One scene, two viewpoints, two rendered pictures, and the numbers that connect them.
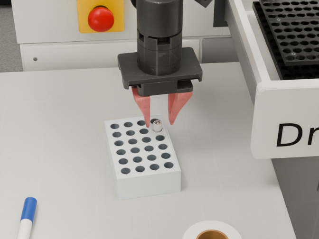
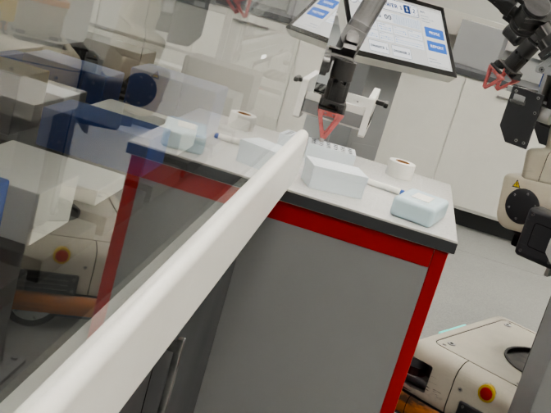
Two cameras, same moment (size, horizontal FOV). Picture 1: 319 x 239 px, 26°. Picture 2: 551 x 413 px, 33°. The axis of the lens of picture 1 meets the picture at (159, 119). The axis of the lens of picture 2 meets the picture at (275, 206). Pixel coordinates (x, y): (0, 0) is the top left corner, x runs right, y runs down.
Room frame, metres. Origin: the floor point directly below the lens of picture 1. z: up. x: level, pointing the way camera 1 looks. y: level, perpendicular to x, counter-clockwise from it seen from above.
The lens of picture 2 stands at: (0.41, 2.33, 1.20)
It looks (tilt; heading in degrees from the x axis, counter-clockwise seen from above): 14 degrees down; 280
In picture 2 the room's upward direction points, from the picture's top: 16 degrees clockwise
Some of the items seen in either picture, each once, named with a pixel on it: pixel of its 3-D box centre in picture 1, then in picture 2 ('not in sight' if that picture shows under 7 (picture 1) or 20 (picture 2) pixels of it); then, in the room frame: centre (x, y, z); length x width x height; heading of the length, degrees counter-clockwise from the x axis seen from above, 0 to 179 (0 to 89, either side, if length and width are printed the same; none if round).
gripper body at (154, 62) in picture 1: (159, 51); (335, 93); (0.75, 0.00, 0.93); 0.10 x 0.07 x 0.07; 101
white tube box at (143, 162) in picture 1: (141, 155); (330, 152); (0.72, 0.03, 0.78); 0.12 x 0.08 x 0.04; 11
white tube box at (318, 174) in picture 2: not in sight; (334, 177); (0.65, 0.33, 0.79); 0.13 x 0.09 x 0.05; 25
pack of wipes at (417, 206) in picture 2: not in sight; (420, 206); (0.45, 0.33, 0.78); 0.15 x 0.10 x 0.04; 81
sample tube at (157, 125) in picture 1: (157, 135); not in sight; (0.75, 0.00, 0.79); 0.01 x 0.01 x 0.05
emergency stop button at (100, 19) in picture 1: (100, 18); not in sight; (0.93, 0.09, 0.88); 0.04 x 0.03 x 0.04; 95
